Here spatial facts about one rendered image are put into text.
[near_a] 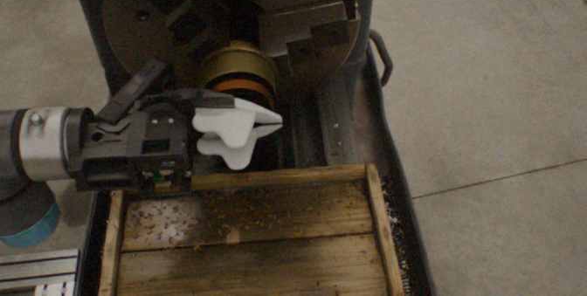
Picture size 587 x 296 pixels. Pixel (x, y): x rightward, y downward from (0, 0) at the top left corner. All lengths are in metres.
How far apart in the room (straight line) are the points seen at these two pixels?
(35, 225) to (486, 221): 1.45
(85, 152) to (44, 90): 1.74
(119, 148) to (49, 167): 0.07
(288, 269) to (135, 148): 0.27
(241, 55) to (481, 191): 1.43
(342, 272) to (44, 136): 0.38
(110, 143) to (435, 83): 1.76
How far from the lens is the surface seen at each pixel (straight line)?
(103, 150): 0.61
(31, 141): 0.62
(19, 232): 0.74
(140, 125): 0.59
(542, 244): 1.93
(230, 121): 0.60
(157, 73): 0.67
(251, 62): 0.64
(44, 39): 2.56
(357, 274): 0.75
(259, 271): 0.75
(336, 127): 0.91
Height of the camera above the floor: 1.55
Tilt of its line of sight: 50 degrees down
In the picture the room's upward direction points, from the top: straight up
